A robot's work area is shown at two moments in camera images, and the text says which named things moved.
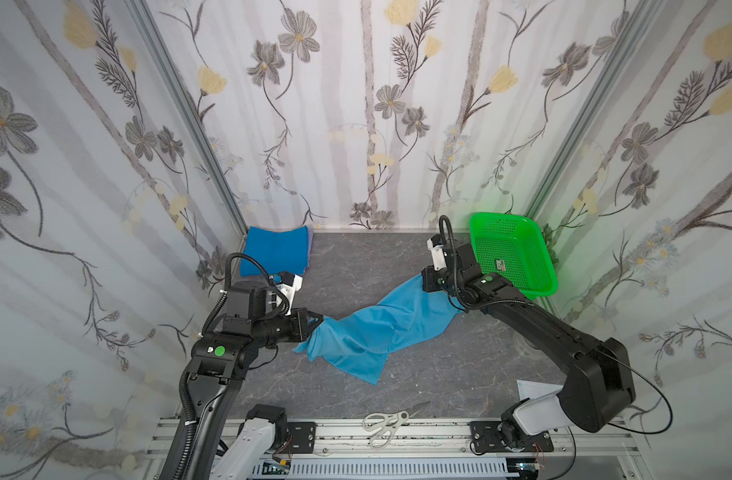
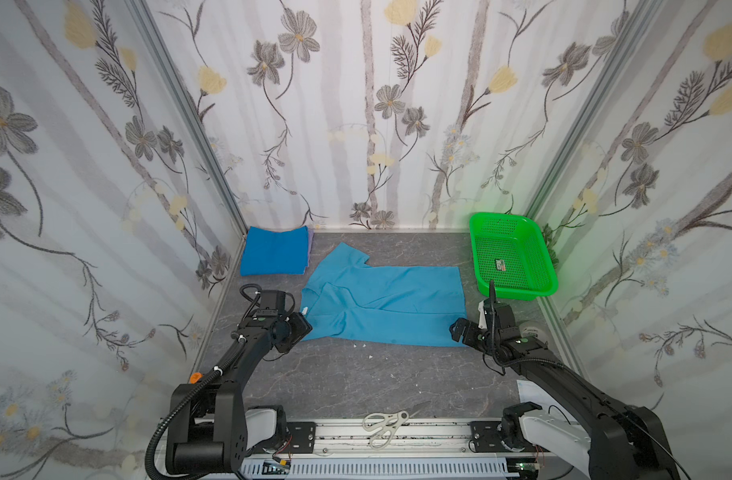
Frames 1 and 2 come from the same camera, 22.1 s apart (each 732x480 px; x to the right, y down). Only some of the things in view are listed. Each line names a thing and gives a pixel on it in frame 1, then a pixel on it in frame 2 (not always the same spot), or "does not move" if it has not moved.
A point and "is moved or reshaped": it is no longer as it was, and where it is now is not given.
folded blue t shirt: x=276 y=251 does not move
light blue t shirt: x=360 y=342 is moved or reshaped
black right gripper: x=435 y=279 to x=464 y=331
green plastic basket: x=513 y=247 does not move
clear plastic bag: x=536 y=390 does not move
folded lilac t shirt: x=311 y=234 does not move
